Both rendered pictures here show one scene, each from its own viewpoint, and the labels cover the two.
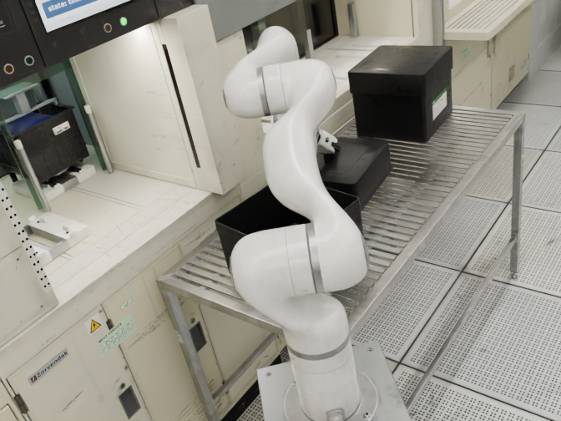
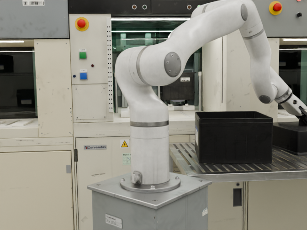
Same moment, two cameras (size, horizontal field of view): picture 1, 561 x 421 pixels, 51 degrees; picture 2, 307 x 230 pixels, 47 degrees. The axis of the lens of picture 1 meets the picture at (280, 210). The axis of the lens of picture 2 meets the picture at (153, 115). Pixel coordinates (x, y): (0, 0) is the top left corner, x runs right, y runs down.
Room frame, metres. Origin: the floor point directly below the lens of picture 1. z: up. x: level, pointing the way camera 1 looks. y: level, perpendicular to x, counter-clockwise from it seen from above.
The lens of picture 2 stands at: (0.03, -0.76, 1.09)
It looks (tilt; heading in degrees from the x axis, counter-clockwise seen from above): 6 degrees down; 42
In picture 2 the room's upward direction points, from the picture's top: 1 degrees counter-clockwise
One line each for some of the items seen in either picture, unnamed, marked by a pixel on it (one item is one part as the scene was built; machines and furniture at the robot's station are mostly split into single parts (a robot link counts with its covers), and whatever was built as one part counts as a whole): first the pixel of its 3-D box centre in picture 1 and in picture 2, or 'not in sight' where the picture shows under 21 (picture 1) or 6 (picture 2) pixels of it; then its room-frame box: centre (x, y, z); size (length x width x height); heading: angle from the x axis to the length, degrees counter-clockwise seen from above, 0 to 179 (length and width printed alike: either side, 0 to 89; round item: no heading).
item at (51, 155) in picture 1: (34, 134); (176, 81); (1.91, 0.75, 1.06); 0.24 x 0.20 x 0.32; 137
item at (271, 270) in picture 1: (290, 289); (141, 85); (0.82, 0.01, 1.07); 0.19 x 0.12 x 0.24; 85
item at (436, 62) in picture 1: (402, 92); not in sight; (2.03, -0.53, 0.89); 0.29 x 0.29 x 0.25; 51
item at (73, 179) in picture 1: (53, 177); (176, 106); (1.91, 0.75, 0.89); 0.22 x 0.21 x 0.04; 47
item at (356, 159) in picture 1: (332, 166); (306, 133); (1.69, -0.19, 0.83); 0.29 x 0.29 x 0.13; 54
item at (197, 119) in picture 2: (291, 236); (230, 135); (1.31, -0.01, 0.85); 0.28 x 0.28 x 0.17; 39
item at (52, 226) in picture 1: (38, 239); (138, 111); (1.50, 0.70, 0.89); 0.22 x 0.21 x 0.04; 47
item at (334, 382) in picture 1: (324, 371); (150, 154); (0.82, -0.02, 0.85); 0.19 x 0.19 x 0.18
